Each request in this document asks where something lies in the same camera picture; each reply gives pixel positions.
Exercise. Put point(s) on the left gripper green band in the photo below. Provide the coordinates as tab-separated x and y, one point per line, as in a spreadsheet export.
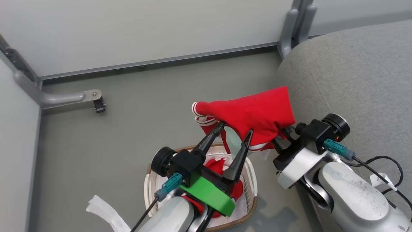
209	193

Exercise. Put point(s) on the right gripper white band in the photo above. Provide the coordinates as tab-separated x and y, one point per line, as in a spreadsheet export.
297	164

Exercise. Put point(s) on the red garment with white stripes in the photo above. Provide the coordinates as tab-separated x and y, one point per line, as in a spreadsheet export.
254	112

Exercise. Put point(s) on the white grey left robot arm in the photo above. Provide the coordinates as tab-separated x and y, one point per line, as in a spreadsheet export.
173	216

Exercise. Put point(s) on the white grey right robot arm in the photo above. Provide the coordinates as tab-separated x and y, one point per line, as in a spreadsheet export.
354	196

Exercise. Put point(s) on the white laundry basket brown rim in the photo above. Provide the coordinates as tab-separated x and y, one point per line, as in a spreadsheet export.
249	187

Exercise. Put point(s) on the grey fabric sofa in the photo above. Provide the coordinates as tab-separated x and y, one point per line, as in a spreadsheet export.
354	80

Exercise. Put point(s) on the grey partition foot with caster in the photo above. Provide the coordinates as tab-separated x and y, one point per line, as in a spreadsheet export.
61	98

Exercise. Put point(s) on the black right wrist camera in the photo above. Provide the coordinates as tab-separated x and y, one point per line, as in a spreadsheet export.
322	130

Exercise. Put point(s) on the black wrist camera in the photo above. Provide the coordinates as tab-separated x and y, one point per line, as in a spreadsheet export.
322	130
180	164

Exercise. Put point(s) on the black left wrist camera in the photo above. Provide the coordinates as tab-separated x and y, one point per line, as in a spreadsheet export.
180	164

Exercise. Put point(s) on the grey partition post foot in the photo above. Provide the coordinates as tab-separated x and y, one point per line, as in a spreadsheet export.
289	29

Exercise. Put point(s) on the grey partition bottom rail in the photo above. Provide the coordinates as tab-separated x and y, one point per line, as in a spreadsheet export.
161	61

